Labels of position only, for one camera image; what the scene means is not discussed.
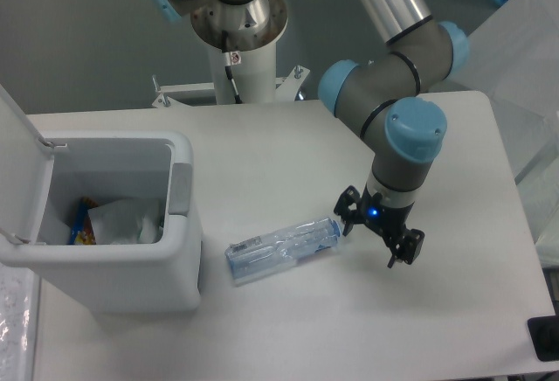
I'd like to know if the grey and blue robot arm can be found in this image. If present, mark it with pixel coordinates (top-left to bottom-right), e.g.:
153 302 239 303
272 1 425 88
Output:
154 0 469 264

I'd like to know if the blue snack packet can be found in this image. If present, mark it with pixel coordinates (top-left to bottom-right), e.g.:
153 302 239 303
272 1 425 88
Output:
67 197 98 246

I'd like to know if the black cable on pedestal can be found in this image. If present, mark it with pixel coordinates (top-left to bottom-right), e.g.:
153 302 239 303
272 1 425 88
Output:
221 31 244 105

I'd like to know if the crushed clear plastic bottle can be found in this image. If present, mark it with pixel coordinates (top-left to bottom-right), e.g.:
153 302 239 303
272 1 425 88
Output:
224 217 342 286

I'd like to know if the white trash can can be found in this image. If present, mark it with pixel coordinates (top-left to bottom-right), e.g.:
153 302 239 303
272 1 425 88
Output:
1 132 202 313

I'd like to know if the black device at table edge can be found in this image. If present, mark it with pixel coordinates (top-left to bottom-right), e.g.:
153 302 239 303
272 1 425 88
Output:
527 315 558 362

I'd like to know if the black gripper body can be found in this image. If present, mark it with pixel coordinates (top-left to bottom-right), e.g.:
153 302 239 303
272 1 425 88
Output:
356 189 414 246

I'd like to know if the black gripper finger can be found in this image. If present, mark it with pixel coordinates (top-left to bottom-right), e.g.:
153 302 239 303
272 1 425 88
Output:
385 228 425 267
334 185 362 236

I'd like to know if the clear plastic sheet left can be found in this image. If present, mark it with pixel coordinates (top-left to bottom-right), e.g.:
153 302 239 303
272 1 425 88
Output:
1 265 40 380

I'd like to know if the white trash can lid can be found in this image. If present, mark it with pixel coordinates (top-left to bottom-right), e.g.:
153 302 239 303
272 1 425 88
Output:
1 89 67 245

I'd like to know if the white paper wrapper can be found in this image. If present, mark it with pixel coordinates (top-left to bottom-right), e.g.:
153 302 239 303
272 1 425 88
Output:
88 198 163 245

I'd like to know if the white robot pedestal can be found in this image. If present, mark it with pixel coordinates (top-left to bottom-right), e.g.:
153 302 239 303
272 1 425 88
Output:
152 44 310 108

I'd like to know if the translucent plastic box right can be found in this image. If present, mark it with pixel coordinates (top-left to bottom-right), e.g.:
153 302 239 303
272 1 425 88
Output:
455 0 558 268

